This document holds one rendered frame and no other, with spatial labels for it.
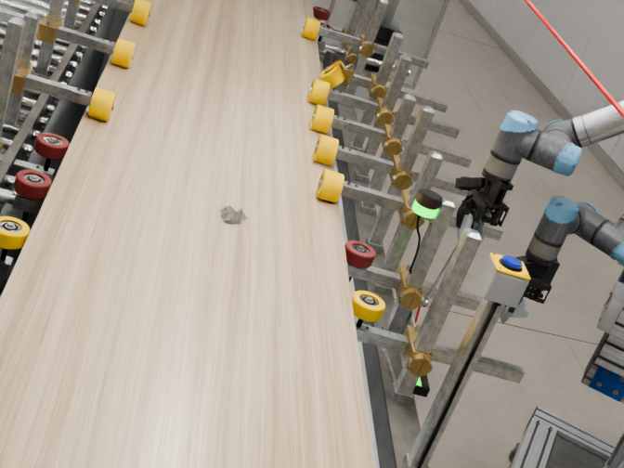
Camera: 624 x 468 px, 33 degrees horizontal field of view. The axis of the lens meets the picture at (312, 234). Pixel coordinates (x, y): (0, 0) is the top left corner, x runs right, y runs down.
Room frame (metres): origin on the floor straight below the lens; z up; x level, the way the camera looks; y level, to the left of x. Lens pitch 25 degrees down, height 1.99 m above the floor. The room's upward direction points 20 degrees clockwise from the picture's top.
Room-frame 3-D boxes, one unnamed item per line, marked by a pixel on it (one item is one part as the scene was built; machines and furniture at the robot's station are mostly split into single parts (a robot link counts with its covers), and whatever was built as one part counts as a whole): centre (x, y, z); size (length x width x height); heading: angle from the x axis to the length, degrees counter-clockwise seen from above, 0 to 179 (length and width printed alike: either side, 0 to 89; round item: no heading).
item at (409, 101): (3.07, -0.14, 0.87); 0.04 x 0.04 x 0.48; 11
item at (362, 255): (2.35, -0.13, 0.85); 0.08 x 0.08 x 0.11
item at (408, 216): (2.60, -0.23, 0.95); 0.14 x 0.06 x 0.05; 11
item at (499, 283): (1.83, -0.38, 1.18); 0.07 x 0.07 x 0.08; 11
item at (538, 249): (2.43, -0.56, 1.05); 0.08 x 0.08 x 0.05
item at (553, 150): (2.37, -0.47, 1.31); 0.11 x 0.11 x 0.08; 83
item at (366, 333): (2.14, -0.37, 0.82); 0.44 x 0.03 x 0.04; 101
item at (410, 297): (2.36, -0.27, 0.85); 0.14 x 0.06 x 0.05; 11
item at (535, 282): (2.43, -0.56, 0.97); 0.09 x 0.08 x 0.12; 101
